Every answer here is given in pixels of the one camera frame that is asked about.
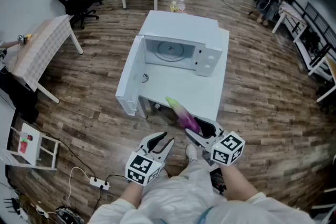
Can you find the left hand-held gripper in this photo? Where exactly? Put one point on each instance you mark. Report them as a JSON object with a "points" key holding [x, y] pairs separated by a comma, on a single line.
{"points": [[139, 168]]}

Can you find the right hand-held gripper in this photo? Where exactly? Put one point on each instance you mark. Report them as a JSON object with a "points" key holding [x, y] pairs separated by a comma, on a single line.
{"points": [[227, 149]]}

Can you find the purple eggplant with green tip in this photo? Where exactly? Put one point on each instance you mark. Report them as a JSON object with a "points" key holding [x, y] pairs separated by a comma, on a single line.
{"points": [[183, 115]]}

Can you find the white microwave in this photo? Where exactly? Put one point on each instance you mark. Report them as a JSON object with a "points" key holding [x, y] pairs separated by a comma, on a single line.
{"points": [[181, 26]]}

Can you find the person's left forearm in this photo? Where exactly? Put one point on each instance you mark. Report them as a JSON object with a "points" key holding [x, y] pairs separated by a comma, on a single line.
{"points": [[132, 195]]}

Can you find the person's right forearm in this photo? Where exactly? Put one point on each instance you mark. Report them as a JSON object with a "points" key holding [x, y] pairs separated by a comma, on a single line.
{"points": [[237, 183]]}

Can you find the person's white shoe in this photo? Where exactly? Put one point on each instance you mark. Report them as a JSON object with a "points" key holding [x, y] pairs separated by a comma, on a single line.
{"points": [[191, 152]]}

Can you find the person's white trousers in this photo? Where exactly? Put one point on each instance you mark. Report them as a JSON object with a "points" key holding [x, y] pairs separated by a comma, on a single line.
{"points": [[178, 191]]}

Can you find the white power strip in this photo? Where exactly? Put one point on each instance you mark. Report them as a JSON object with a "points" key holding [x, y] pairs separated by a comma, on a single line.
{"points": [[99, 183]]}

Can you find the grey round metal part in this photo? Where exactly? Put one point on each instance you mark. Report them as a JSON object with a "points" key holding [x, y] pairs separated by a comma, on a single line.
{"points": [[146, 78]]}

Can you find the person's white top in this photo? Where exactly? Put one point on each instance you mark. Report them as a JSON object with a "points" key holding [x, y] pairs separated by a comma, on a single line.
{"points": [[262, 212]]}

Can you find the black round machine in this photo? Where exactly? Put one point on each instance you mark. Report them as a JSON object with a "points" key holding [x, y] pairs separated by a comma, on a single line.
{"points": [[67, 216]]}

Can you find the white side stand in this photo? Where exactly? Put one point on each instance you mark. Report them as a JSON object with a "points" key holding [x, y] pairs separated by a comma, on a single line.
{"points": [[30, 149]]}

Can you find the clear bottle with pink label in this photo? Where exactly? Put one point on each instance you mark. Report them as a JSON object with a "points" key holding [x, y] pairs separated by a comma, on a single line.
{"points": [[181, 6]]}

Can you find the yellow drink bottle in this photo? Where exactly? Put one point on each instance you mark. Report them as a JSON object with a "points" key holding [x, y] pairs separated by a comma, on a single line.
{"points": [[173, 7]]}

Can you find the wooden table with white legs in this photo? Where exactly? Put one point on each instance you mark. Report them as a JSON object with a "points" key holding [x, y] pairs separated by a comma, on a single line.
{"points": [[331, 68]]}

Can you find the black bag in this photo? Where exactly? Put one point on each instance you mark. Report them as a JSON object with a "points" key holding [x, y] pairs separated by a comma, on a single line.
{"points": [[18, 97]]}

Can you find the table with checked cloth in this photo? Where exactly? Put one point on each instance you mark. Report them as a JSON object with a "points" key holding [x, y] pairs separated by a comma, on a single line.
{"points": [[44, 47]]}

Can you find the black router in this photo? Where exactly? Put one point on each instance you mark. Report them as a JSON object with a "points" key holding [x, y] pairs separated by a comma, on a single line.
{"points": [[11, 206]]}

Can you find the black shelf rack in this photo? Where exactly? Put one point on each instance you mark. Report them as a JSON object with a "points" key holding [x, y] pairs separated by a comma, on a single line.
{"points": [[317, 21]]}

